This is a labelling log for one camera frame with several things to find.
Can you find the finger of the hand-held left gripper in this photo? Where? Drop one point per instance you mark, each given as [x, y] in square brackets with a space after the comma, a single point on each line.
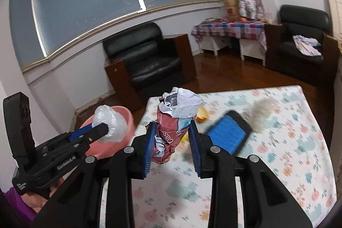
[97, 131]

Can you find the plaid tablecloth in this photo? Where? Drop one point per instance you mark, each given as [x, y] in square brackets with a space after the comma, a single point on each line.
[229, 29]

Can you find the red paper bag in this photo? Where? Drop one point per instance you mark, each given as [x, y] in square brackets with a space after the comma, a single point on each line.
[171, 130]

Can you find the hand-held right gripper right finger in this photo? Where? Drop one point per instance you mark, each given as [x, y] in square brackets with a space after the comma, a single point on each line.
[194, 149]

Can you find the small shallow bowl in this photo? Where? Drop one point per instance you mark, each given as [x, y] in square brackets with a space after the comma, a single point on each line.
[212, 20]

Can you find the white cabinet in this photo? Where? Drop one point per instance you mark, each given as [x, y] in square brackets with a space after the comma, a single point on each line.
[335, 14]

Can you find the blue brush with black rim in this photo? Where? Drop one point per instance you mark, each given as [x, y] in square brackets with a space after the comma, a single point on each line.
[227, 133]

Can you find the wide grey window blind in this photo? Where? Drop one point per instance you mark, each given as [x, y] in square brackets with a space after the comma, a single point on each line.
[88, 1]

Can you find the pink plastic basin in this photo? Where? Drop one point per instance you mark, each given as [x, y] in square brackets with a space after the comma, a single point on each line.
[107, 149]

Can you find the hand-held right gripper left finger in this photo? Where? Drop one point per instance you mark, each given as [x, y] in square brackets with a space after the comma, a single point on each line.
[149, 149]

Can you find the person's left forearm purple sleeve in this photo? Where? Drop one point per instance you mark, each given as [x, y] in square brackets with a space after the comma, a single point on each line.
[13, 204]

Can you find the white fluffy ball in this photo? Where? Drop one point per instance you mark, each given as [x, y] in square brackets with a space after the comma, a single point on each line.
[263, 115]

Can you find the black leather armchair wooden sides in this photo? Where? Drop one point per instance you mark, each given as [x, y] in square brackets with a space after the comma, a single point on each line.
[144, 57]
[296, 27]

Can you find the person's left hand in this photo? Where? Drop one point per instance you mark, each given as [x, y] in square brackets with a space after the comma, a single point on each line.
[37, 202]

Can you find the narrow grey window blind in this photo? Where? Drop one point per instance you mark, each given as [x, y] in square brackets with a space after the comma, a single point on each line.
[25, 25]

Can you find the floral printed tablecloth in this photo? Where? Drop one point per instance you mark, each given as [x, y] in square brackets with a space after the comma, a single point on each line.
[272, 169]

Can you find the brown paper bag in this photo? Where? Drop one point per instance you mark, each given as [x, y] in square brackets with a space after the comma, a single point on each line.
[232, 9]

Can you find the crumpled light patterned cloth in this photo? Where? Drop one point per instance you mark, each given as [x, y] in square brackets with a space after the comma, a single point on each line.
[307, 45]

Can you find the clear plastic bag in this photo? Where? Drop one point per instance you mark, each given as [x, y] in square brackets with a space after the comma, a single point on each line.
[115, 121]

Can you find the white side table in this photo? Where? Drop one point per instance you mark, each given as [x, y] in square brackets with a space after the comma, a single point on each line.
[252, 50]

